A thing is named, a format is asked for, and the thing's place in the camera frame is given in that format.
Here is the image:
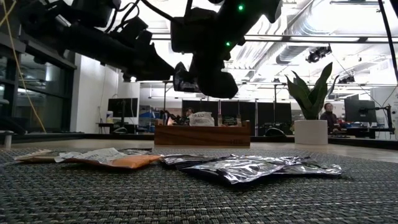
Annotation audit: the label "wooden three-compartment tray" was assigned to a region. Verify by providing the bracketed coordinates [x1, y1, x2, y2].
[154, 119, 251, 147]

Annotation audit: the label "white orange tea bag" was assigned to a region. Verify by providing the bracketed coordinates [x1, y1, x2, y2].
[188, 111, 216, 127]
[54, 147, 164, 170]

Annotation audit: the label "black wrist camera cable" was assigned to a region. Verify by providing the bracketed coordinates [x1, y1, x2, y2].
[139, 0, 193, 24]

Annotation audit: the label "person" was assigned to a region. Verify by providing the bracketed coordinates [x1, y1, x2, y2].
[182, 106, 196, 126]
[319, 102, 341, 133]

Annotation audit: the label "cluttered office desk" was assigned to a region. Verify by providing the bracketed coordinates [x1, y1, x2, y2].
[331, 126, 396, 140]

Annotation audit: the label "black monitor on arm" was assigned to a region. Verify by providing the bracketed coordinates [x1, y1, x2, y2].
[344, 98, 378, 123]

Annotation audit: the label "small black track light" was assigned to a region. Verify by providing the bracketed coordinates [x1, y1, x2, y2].
[338, 73, 356, 85]

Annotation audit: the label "long ceiling light strip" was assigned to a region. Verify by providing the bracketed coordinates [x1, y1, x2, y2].
[152, 32, 398, 44]

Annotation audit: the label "black office chair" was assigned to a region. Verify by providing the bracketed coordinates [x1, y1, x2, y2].
[265, 127, 286, 137]

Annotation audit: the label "silver ventilation duct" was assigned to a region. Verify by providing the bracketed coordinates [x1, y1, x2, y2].
[275, 12, 315, 65]

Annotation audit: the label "black partition panels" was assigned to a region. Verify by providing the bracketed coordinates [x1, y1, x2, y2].
[182, 100, 293, 137]

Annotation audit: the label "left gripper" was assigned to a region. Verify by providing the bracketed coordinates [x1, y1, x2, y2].
[108, 16, 175, 83]

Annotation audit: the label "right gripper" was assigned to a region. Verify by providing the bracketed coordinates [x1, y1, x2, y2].
[191, 6, 246, 99]

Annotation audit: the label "black track light cluster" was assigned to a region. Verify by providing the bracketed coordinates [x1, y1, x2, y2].
[305, 45, 333, 65]

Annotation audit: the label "snake plant in white pot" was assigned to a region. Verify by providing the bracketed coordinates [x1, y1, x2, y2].
[285, 62, 340, 146]

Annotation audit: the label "grey woven table mat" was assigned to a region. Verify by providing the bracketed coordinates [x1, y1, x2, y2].
[0, 147, 398, 224]

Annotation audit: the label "black monitor on stand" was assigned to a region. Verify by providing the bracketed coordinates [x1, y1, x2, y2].
[107, 97, 139, 119]

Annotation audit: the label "grey cylindrical post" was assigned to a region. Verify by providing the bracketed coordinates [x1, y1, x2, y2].
[0, 130, 15, 149]

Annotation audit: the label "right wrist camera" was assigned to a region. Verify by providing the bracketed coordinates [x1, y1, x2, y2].
[170, 17, 200, 54]

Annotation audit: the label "thin black cable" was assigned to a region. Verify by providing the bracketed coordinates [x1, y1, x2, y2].
[377, 0, 398, 93]

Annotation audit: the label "dark office desk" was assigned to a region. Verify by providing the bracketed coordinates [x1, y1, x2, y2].
[96, 122, 141, 134]

